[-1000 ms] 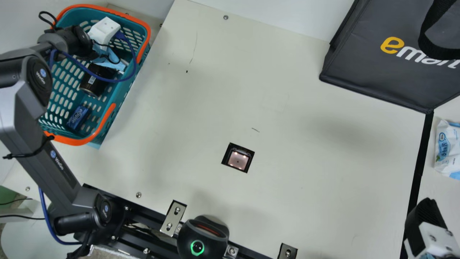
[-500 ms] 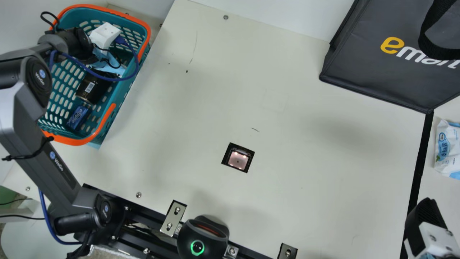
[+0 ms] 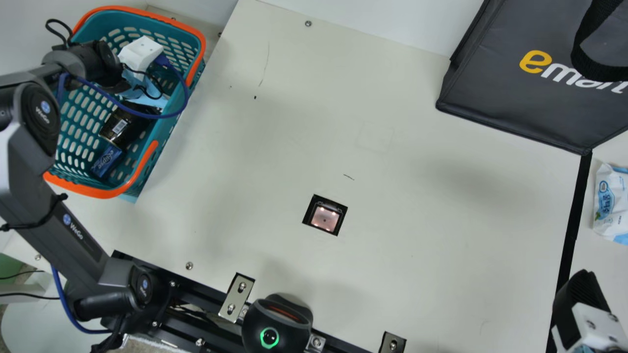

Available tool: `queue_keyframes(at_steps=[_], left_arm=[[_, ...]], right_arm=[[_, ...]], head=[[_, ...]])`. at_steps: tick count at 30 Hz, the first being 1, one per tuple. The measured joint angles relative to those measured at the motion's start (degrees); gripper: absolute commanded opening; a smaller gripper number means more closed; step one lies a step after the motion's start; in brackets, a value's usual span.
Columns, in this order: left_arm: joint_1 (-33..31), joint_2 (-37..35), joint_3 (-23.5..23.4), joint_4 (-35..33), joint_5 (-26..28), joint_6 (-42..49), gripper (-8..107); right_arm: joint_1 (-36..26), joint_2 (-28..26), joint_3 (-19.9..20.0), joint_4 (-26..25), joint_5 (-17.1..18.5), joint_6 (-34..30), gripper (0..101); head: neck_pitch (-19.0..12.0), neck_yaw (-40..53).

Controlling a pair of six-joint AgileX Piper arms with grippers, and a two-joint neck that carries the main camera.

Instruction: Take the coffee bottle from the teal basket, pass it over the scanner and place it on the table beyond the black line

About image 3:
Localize thin black cable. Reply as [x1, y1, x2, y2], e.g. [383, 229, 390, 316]
[46, 19, 74, 49]
[0, 194, 69, 232]

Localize black device with green light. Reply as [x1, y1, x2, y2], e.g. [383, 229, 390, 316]
[241, 293, 314, 353]

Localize blue cable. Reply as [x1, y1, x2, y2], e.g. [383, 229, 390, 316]
[56, 54, 191, 120]
[51, 266, 111, 335]

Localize teal shopping basket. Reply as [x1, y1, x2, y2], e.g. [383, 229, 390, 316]
[43, 6, 207, 199]

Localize dark coffee bottle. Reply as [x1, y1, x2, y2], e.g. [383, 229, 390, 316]
[98, 105, 148, 150]

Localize blue white wet wipes pack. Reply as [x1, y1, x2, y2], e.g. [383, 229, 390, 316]
[592, 163, 628, 246]

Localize small square scanner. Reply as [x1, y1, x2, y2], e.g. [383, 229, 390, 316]
[302, 194, 348, 237]

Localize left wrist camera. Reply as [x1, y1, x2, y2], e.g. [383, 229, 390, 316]
[118, 35, 164, 72]

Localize blue printed package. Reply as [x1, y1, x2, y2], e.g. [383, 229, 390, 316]
[90, 145, 123, 178]

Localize black strip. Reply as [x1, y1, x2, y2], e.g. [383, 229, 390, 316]
[546, 152, 593, 353]

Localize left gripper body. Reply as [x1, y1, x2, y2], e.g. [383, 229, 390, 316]
[120, 68, 170, 110]

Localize dark grey bag with straps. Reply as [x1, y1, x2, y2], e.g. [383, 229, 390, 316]
[436, 0, 628, 156]

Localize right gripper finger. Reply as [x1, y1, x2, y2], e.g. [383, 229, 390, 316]
[552, 269, 624, 353]

